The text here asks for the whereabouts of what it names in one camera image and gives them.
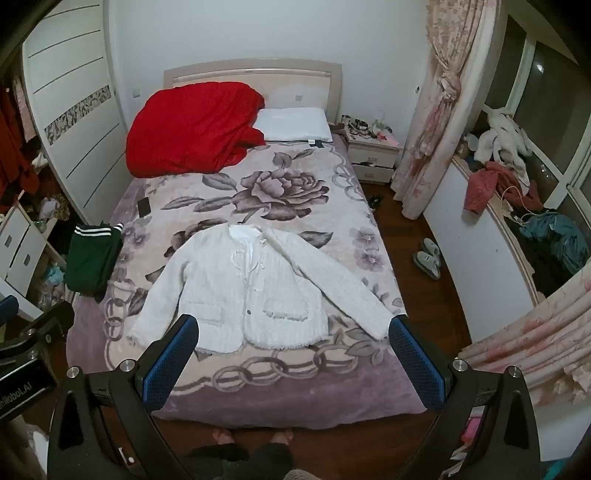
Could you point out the white fluffy garment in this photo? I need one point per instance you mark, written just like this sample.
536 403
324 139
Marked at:
503 138

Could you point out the tied floral curtain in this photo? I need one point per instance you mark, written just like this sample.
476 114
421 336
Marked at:
438 106

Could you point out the beige bed headboard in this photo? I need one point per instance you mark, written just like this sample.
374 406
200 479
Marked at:
295 78

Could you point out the person's foot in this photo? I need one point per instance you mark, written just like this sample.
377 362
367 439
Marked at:
221 436
282 436

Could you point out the pile of small items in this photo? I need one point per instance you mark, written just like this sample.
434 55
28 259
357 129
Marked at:
364 127

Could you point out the black phone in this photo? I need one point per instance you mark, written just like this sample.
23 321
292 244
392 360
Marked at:
144 207

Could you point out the black garment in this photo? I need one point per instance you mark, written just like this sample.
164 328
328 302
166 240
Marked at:
542 272

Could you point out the person's left foot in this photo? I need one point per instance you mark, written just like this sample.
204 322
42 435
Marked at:
221 436

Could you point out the black floor object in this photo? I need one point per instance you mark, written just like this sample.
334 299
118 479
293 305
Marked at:
376 201

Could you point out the red hanging clothes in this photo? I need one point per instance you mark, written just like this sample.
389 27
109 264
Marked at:
14 147

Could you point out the red quilt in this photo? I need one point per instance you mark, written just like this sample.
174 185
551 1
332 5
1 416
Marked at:
189 124

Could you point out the floral plush blanket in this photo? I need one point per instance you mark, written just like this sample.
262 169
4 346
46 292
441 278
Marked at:
286 194

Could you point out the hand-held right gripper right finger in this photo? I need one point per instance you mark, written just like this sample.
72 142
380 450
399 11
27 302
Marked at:
418 364

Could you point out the window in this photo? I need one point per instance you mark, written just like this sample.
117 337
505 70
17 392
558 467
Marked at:
545 83

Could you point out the white nightstand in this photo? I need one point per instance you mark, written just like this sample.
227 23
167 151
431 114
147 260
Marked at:
371 154

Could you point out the patterned clutter pile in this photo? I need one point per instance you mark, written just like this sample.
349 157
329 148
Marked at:
55 207

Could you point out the person's dark trousers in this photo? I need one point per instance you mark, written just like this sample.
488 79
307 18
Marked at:
258 464

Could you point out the pink red garment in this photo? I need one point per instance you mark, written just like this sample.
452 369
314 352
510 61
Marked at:
480 187

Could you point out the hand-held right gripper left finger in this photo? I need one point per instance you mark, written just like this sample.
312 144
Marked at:
171 364

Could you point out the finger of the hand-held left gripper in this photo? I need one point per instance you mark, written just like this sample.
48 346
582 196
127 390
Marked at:
46 325
7 308

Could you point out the grey slipper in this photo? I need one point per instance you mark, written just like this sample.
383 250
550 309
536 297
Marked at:
425 266
433 251

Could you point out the loose floral curtain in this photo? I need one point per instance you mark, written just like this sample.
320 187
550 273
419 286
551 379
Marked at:
531 337

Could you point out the white knit jacket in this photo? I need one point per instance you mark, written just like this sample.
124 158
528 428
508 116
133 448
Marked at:
221 286

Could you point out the white drawer cabinet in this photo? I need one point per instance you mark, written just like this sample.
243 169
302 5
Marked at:
18 249

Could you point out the green white-striped pants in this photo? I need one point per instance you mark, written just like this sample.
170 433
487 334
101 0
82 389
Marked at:
90 261

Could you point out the white window ledge cabinet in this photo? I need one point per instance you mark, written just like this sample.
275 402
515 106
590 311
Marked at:
480 258

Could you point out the white pillow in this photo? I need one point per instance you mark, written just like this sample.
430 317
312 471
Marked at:
293 123

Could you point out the white wardrobe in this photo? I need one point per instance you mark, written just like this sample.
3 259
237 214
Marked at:
69 106

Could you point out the teal garment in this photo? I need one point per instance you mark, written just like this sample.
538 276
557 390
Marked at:
556 235

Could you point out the person's right foot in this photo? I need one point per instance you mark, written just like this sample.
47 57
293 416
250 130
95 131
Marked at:
282 436

